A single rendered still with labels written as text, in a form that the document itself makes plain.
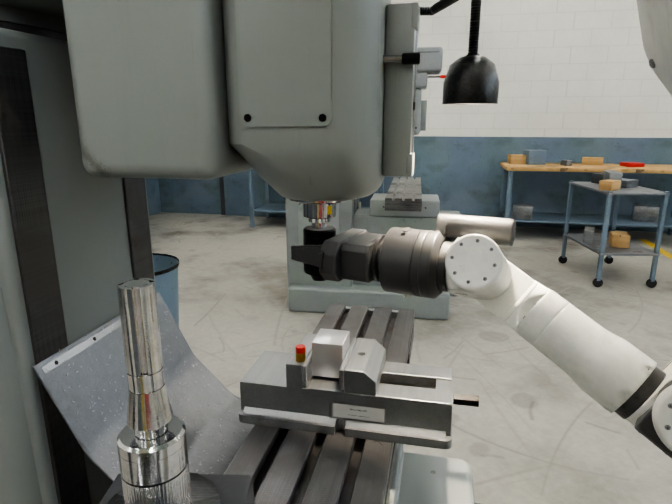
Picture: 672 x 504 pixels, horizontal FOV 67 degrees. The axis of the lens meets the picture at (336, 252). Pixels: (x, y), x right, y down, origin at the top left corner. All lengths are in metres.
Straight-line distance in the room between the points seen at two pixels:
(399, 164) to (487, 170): 6.57
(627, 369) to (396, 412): 0.36
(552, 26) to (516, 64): 0.59
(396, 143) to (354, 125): 0.08
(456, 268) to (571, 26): 6.89
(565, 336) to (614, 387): 0.07
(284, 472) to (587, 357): 0.44
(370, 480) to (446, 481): 0.22
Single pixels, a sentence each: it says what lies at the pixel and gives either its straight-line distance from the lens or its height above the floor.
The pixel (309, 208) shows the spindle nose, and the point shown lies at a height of 1.29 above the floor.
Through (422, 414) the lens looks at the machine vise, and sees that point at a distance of 0.83.
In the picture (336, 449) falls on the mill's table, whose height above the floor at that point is 0.93.
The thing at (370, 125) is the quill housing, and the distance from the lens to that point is 0.62.
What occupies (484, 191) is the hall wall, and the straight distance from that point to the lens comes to 7.26.
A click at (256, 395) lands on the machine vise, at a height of 0.97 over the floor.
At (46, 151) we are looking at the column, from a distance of 0.82.
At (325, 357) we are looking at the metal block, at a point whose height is 1.04.
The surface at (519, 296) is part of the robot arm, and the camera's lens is 0.68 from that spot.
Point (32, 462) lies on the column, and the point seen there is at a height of 0.94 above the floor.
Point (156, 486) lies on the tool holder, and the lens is 0.41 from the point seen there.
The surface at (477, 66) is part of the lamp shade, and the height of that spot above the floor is 1.48.
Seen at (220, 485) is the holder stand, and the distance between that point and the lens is 0.48.
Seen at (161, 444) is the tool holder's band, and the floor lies 1.20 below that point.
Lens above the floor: 1.41
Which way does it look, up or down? 15 degrees down
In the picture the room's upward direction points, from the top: straight up
